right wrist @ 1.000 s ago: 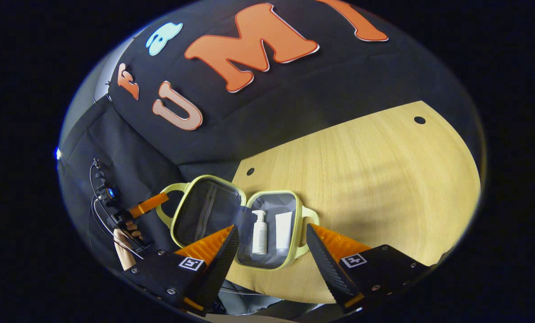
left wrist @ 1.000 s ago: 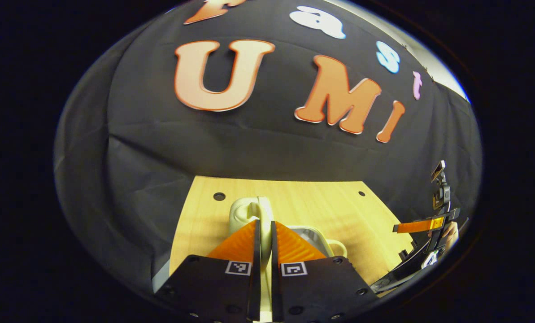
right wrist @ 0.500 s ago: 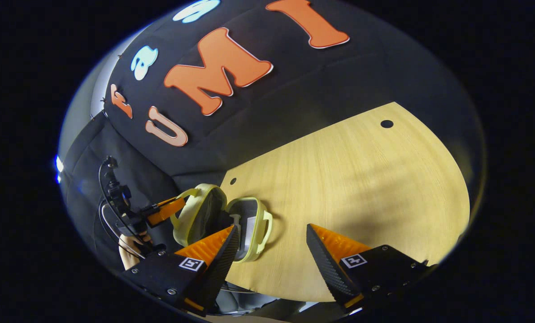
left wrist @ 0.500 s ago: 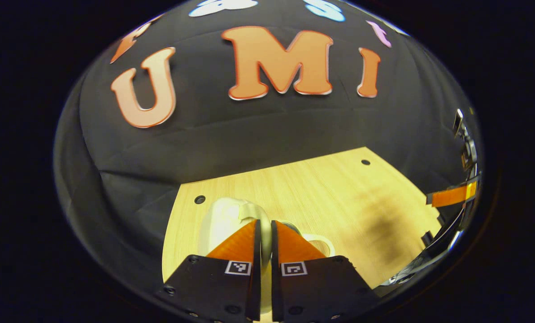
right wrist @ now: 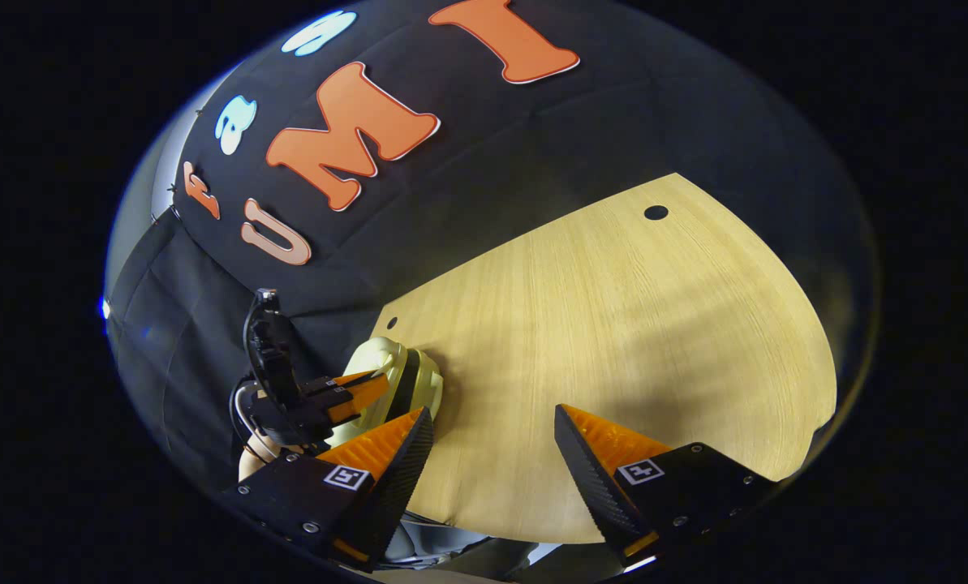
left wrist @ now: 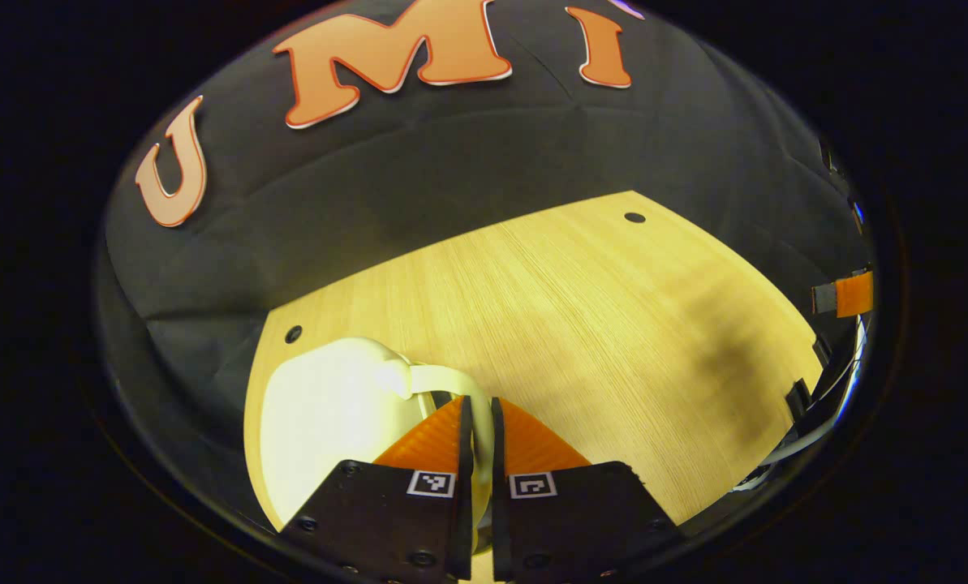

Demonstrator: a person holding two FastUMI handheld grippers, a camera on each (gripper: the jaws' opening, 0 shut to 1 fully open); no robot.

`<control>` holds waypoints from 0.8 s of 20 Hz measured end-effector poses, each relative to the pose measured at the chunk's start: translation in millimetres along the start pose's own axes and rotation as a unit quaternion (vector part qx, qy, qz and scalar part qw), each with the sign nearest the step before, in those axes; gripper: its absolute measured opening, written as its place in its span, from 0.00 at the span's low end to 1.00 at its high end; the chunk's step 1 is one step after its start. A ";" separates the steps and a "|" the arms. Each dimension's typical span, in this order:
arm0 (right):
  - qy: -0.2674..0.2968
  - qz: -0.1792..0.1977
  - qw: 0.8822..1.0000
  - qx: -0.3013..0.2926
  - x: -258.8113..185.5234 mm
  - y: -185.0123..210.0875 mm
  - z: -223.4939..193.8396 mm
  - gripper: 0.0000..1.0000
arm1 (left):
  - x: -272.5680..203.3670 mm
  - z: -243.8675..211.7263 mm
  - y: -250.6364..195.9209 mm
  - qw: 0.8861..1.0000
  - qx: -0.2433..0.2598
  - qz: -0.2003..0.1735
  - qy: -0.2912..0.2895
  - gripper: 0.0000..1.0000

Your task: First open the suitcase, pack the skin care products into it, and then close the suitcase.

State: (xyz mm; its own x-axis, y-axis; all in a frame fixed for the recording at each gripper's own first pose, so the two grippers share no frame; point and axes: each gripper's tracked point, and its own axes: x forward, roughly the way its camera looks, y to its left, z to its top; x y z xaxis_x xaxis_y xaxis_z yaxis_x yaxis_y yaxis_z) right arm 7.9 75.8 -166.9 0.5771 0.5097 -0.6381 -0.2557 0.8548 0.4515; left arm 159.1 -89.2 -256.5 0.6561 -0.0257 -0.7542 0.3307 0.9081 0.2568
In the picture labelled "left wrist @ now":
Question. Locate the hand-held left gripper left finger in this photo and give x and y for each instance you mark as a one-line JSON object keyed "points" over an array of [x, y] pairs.
{"points": [[466, 487]]}

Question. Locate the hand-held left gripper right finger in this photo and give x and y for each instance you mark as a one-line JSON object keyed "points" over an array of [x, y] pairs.
{"points": [[500, 487]]}

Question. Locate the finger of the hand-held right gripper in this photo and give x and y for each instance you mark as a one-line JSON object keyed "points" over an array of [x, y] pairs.
{"points": [[853, 294]]}

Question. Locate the cream yellow suitcase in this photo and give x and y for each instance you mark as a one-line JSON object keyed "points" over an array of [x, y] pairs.
{"points": [[329, 414]]}

